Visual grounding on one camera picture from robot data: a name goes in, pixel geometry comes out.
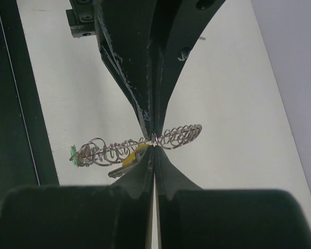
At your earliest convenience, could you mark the metal disc with keyrings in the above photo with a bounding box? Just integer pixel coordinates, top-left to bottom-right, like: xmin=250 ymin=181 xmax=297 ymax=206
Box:
xmin=76 ymin=124 xmax=203 ymax=167

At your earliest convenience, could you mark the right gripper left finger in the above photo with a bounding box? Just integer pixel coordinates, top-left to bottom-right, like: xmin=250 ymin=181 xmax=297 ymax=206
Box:
xmin=0 ymin=147 xmax=154 ymax=248

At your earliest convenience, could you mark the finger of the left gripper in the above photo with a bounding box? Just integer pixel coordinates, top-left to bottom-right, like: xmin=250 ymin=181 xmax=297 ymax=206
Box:
xmin=150 ymin=1 xmax=224 ymax=135
xmin=94 ymin=1 xmax=156 ymax=139

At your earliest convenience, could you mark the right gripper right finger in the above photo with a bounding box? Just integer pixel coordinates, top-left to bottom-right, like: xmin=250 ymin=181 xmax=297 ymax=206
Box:
xmin=154 ymin=147 xmax=311 ymax=248

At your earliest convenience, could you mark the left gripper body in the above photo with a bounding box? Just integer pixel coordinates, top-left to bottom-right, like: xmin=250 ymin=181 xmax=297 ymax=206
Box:
xmin=66 ymin=0 xmax=95 ymax=38

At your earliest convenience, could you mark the green tag key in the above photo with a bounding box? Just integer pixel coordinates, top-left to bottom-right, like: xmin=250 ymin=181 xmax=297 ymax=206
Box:
xmin=69 ymin=145 xmax=77 ymax=165

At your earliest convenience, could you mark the yellow tag key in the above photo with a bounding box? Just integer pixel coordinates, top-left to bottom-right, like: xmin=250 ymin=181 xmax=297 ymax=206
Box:
xmin=108 ymin=144 xmax=149 ymax=178

